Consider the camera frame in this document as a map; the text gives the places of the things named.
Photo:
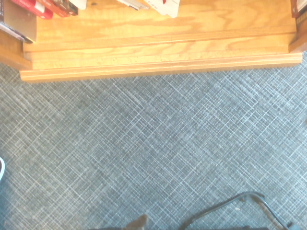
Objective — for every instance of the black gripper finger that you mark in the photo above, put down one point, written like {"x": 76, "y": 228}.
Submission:
{"x": 139, "y": 222}

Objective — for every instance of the wooden bookshelf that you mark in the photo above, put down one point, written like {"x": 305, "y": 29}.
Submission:
{"x": 156, "y": 36}

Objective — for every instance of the thin grey white book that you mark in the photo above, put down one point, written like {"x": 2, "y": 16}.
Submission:
{"x": 134, "y": 3}

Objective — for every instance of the white book with red print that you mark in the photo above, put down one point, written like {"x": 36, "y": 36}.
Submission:
{"x": 165, "y": 8}

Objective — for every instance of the plain white book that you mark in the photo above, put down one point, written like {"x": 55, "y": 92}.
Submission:
{"x": 79, "y": 3}

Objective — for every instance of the dark thin book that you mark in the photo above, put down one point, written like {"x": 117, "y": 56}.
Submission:
{"x": 72, "y": 8}

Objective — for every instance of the large softcover book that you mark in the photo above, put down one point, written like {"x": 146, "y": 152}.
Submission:
{"x": 19, "y": 21}

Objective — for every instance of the dark red patterned book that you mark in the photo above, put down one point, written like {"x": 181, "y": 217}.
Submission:
{"x": 299, "y": 7}

